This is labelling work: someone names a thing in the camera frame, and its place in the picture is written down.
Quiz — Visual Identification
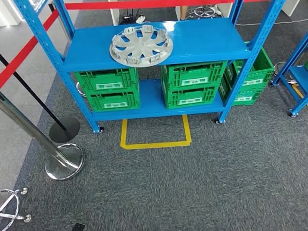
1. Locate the blue metal shelf rack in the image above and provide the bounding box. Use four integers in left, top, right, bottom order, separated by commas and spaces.
13, 0, 287, 134
268, 32, 308, 118

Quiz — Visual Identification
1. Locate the yellow floor tape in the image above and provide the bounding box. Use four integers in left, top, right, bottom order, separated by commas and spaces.
120, 115, 193, 151
291, 83, 306, 100

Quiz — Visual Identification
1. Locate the green plastic crate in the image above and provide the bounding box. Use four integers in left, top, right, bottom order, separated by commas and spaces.
225, 41, 275, 90
162, 85, 220, 110
75, 67, 140, 96
218, 75, 264, 106
161, 61, 228, 92
83, 90, 141, 113

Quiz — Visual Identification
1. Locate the silver wheel hubcap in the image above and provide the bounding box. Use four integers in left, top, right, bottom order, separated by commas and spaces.
109, 24, 174, 68

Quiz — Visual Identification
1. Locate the black router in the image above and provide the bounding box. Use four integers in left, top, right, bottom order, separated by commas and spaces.
123, 9, 140, 25

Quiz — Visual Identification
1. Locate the white desk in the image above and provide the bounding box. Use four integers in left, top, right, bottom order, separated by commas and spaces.
281, 0, 301, 17
108, 0, 183, 27

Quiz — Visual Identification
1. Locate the chrome chair base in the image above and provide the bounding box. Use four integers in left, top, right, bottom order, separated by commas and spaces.
187, 4, 221, 19

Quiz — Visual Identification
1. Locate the chrome round base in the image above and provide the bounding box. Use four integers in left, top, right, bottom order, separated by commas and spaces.
273, 61, 299, 85

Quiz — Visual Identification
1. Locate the black round stool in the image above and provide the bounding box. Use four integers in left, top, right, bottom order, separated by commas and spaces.
0, 187, 32, 231

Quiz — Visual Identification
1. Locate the white display plinth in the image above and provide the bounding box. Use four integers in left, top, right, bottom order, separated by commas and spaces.
0, 0, 26, 28

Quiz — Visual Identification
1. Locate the black stanchion post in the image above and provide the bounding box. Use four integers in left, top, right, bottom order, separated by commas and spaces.
0, 53, 80, 144

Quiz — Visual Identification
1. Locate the chrome stanchion post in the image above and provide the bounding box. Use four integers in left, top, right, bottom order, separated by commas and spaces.
0, 91, 85, 181

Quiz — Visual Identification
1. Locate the white floor cable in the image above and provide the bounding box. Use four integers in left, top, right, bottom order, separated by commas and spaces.
235, 19, 308, 27

